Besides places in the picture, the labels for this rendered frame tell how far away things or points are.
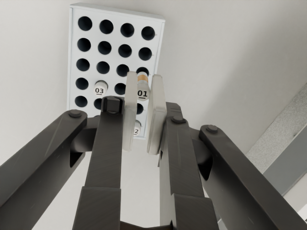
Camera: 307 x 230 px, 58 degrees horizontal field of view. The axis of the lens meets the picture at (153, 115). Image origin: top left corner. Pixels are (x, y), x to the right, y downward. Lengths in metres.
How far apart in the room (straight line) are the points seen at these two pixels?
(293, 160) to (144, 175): 0.18
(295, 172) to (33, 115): 0.28
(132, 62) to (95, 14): 0.05
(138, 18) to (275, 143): 1.16
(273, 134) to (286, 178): 1.07
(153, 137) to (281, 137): 1.22
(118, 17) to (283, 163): 0.20
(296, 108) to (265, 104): 0.97
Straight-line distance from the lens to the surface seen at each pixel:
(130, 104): 0.15
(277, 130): 1.33
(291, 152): 0.28
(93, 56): 0.27
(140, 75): 0.24
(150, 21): 0.26
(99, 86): 0.26
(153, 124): 0.16
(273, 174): 0.28
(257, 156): 1.37
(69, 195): 0.40
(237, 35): 0.31
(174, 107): 0.18
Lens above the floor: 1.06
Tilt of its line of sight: 65 degrees down
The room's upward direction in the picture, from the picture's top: 175 degrees clockwise
